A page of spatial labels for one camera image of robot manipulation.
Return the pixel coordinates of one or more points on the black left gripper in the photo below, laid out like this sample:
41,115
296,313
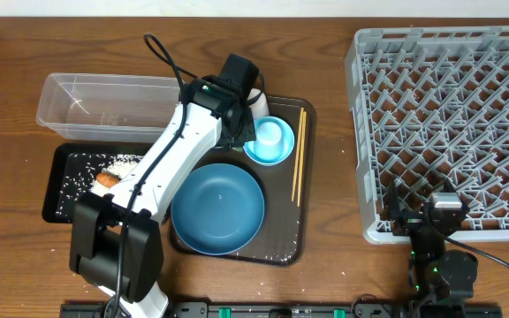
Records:
227,144

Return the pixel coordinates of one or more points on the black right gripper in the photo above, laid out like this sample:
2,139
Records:
409,221

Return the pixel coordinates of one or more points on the white paper cup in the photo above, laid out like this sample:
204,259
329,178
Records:
260,108

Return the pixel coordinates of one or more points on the dark blue plate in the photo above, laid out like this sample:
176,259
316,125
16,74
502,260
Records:
218,209

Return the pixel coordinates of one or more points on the white rice pile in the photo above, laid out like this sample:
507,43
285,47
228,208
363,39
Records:
119,165

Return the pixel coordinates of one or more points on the orange carrot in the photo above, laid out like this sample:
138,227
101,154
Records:
107,179

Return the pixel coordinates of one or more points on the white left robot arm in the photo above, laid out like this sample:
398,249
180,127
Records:
116,243

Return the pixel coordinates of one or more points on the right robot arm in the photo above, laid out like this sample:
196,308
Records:
439,275

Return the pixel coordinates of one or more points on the grey dishwasher rack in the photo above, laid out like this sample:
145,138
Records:
431,105

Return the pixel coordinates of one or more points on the light blue bowl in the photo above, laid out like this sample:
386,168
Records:
288,142

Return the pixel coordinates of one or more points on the wooden chopstick left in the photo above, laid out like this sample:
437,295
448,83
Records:
297,154

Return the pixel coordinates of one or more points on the wooden chopstick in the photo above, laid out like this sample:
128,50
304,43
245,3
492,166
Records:
302,133
297,154

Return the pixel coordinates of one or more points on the wooden chopstick right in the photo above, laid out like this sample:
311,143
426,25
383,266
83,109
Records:
302,133

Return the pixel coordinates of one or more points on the clear plastic bin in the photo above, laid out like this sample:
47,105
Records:
106,107

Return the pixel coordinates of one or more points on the brown serving tray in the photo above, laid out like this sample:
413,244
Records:
280,239

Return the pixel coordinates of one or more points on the black tray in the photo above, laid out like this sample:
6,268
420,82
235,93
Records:
73,171

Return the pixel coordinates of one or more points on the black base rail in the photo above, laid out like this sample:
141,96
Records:
361,308

